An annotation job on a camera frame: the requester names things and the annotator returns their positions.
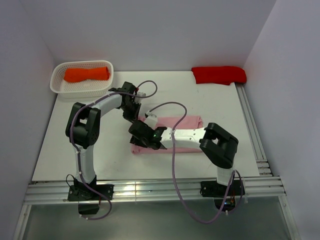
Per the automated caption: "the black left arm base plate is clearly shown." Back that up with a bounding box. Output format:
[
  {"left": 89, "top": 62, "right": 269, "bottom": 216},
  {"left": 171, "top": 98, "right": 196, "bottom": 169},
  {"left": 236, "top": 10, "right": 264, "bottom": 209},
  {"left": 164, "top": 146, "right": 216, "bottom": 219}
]
[{"left": 67, "top": 184, "right": 114, "bottom": 202}]

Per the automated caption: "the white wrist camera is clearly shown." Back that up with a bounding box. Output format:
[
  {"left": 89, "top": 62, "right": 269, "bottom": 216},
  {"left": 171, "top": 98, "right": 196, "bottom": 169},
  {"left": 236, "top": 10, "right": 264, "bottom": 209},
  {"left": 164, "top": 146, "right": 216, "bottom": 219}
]
[
  {"left": 136, "top": 92, "right": 147, "bottom": 99},
  {"left": 144, "top": 113, "right": 158, "bottom": 129}
]

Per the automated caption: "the aluminium front rail frame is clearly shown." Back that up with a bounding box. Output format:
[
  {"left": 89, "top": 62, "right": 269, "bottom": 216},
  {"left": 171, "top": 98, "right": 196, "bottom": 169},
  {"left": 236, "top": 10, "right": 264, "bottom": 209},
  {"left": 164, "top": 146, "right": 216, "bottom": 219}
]
[{"left": 13, "top": 176, "right": 301, "bottom": 240}]

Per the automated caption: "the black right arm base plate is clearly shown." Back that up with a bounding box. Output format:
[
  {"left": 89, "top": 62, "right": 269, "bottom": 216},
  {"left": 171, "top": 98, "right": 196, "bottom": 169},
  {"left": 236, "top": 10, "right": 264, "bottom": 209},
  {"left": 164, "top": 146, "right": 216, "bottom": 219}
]
[{"left": 200, "top": 179, "right": 246, "bottom": 198}]

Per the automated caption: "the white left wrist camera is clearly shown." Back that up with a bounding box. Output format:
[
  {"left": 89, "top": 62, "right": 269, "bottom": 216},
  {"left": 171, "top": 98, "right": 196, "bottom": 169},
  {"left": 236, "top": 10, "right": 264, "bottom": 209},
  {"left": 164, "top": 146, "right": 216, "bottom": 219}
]
[{"left": 136, "top": 92, "right": 147, "bottom": 99}]

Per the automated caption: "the folded red t shirt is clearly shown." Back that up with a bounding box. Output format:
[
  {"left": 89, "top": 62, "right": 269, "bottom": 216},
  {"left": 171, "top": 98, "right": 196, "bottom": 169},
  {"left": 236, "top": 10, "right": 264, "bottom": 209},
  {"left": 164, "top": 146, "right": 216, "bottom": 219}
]
[{"left": 191, "top": 66, "right": 247, "bottom": 86}]

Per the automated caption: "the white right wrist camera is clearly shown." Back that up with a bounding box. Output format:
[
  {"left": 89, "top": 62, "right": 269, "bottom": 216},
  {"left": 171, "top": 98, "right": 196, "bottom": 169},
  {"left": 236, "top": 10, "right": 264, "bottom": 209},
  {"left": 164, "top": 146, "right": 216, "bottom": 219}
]
[{"left": 144, "top": 113, "right": 158, "bottom": 129}]

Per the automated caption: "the pink t shirt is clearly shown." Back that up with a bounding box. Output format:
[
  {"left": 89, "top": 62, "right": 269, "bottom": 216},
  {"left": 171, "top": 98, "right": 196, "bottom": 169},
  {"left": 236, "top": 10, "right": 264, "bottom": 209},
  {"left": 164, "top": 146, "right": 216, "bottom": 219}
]
[{"left": 130, "top": 115, "right": 203, "bottom": 155}]

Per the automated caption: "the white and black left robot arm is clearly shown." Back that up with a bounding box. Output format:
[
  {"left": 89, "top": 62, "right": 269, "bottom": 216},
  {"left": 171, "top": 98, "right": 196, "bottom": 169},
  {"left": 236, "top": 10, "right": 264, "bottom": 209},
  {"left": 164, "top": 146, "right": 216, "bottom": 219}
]
[{"left": 65, "top": 82, "right": 146, "bottom": 200}]

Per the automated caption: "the white perforated plastic basket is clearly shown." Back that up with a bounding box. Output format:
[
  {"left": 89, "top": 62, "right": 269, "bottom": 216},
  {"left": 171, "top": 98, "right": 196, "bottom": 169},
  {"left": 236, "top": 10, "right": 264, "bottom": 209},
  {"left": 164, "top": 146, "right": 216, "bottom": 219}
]
[{"left": 50, "top": 60, "right": 114, "bottom": 98}]

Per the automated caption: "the rolled orange t shirt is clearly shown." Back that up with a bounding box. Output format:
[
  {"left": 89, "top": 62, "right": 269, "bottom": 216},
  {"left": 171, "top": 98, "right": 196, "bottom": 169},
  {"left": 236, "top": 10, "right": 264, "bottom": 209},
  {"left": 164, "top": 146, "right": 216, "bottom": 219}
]
[{"left": 63, "top": 67, "right": 111, "bottom": 83}]

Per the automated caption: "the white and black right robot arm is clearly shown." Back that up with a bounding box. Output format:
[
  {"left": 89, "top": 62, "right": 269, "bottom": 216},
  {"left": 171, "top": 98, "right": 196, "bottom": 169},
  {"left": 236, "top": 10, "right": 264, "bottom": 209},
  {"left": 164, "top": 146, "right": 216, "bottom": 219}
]
[{"left": 128, "top": 120, "right": 239, "bottom": 195}]

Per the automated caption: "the aluminium right side rail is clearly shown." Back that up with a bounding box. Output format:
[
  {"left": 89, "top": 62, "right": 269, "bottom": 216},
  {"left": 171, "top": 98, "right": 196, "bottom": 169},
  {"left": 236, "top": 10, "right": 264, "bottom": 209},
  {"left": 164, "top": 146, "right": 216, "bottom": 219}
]
[{"left": 235, "top": 83, "right": 273, "bottom": 177}]

